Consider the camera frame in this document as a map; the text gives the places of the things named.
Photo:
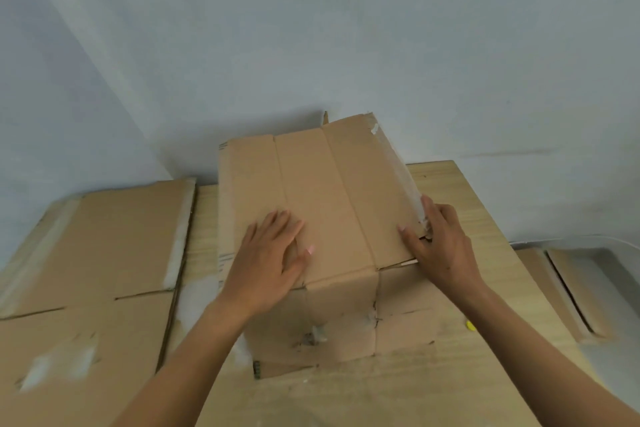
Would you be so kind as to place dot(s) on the person's right forearm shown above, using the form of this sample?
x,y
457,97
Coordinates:
x,y
550,361

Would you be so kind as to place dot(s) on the yellow utility knife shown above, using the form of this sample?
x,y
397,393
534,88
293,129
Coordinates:
x,y
470,325

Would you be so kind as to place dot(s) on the light wooden table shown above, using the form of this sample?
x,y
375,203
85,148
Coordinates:
x,y
475,221

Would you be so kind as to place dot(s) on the person's left hand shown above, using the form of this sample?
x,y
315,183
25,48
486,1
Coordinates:
x,y
265,271

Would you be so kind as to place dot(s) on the person's right hand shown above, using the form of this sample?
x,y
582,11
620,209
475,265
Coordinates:
x,y
447,256

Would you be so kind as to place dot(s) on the person's left forearm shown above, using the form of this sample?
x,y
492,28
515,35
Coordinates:
x,y
185,371

